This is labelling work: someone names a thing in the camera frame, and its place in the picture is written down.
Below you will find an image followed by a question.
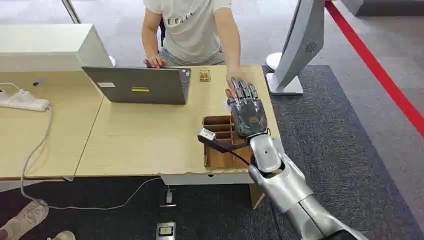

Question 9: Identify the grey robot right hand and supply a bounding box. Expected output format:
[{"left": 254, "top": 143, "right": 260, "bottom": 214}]
[{"left": 226, "top": 77, "right": 269, "bottom": 139}]

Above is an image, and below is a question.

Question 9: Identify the person's left hand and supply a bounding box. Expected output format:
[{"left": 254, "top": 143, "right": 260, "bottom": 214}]
[{"left": 225, "top": 70, "right": 248, "bottom": 99}]

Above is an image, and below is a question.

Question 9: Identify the person's hand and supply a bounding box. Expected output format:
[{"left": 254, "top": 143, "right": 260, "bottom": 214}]
[
  {"left": 225, "top": 70, "right": 248, "bottom": 99},
  {"left": 143, "top": 53, "right": 167, "bottom": 69}
]

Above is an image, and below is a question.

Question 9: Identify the wooden card box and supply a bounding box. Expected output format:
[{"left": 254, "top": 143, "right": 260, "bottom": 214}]
[{"left": 202, "top": 114, "right": 254, "bottom": 170}]

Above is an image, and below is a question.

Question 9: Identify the white round base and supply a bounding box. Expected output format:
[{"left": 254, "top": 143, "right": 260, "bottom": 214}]
[{"left": 264, "top": 51, "right": 283, "bottom": 73}]

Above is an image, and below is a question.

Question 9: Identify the white monitor on stand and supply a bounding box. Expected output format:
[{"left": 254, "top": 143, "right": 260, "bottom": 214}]
[{"left": 265, "top": 0, "right": 326, "bottom": 96}]

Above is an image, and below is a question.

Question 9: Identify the dark carpet mat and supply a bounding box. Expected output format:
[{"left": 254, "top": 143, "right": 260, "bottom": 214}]
[{"left": 0, "top": 64, "right": 424, "bottom": 240}]

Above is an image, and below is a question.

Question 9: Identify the person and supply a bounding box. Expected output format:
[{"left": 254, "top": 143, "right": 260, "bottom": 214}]
[{"left": 143, "top": 0, "right": 233, "bottom": 67}]

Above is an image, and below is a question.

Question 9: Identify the person's right hand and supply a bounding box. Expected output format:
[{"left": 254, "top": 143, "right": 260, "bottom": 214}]
[{"left": 143, "top": 53, "right": 167, "bottom": 69}]

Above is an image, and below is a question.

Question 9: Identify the grey laptop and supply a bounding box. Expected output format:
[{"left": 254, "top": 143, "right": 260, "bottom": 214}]
[{"left": 81, "top": 66, "right": 192, "bottom": 106}]

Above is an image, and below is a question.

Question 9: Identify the white plug adapter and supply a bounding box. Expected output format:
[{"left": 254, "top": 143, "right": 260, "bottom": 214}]
[{"left": 159, "top": 186, "right": 178, "bottom": 209}]

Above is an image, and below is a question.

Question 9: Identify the red floor tape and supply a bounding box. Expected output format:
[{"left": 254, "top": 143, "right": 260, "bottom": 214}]
[{"left": 323, "top": 0, "right": 424, "bottom": 138}]

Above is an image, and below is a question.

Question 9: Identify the steel floor socket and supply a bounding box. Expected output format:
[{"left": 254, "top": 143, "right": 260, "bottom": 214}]
[{"left": 155, "top": 221, "right": 177, "bottom": 240}]

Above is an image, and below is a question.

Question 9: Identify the grey metal leg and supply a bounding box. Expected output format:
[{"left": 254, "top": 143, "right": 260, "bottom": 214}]
[{"left": 60, "top": 0, "right": 82, "bottom": 25}]

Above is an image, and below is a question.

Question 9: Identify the white box cabinet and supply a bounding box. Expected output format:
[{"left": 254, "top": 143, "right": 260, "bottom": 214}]
[{"left": 0, "top": 23, "right": 115, "bottom": 73}]

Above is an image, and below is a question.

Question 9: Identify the person's beige shoe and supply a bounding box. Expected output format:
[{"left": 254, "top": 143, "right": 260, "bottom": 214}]
[
  {"left": 46, "top": 230, "right": 77, "bottom": 240},
  {"left": 0, "top": 199, "right": 50, "bottom": 240}
]

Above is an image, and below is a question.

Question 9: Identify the white power strip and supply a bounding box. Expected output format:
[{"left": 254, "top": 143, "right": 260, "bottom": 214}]
[{"left": 0, "top": 88, "right": 51, "bottom": 113}]

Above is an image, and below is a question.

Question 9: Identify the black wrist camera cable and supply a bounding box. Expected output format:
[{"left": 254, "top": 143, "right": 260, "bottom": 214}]
[{"left": 211, "top": 140, "right": 252, "bottom": 167}]

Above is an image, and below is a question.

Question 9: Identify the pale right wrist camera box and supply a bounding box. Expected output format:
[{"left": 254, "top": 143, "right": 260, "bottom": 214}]
[{"left": 197, "top": 127, "right": 217, "bottom": 143}]

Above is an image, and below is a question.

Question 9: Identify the white power cable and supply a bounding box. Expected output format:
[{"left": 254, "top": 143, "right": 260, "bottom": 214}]
[{"left": 0, "top": 82, "right": 163, "bottom": 212}]

